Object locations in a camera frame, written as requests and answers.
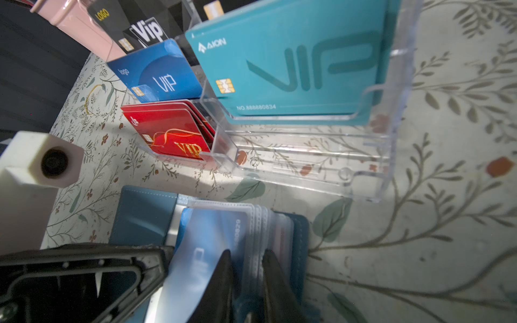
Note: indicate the teal VIP card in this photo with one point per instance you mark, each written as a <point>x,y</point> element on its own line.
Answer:
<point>295,60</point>

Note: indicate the pink pencil cup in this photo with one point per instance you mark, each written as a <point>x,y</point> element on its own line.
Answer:
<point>72,17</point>

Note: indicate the red VIP card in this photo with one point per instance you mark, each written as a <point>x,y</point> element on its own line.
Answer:
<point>172,128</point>

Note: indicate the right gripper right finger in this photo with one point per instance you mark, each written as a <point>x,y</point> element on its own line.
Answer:
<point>280,303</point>

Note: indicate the black plain card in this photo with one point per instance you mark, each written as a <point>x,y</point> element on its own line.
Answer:
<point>211,9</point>

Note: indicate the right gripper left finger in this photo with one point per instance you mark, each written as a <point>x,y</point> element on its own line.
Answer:
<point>216,303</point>

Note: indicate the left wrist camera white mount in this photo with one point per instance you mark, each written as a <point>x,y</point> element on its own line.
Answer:
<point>34,166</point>

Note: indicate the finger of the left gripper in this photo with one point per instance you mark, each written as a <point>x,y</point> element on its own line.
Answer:
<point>81,282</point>

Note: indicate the light blue VIP wallet card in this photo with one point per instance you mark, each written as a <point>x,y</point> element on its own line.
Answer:
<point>207,234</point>

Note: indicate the black VIP card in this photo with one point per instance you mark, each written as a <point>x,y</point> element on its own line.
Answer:
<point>134,25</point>

